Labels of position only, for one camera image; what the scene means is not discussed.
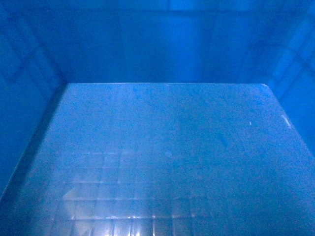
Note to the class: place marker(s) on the large blue plastic crate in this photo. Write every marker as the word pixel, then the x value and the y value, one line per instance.
pixel 157 117

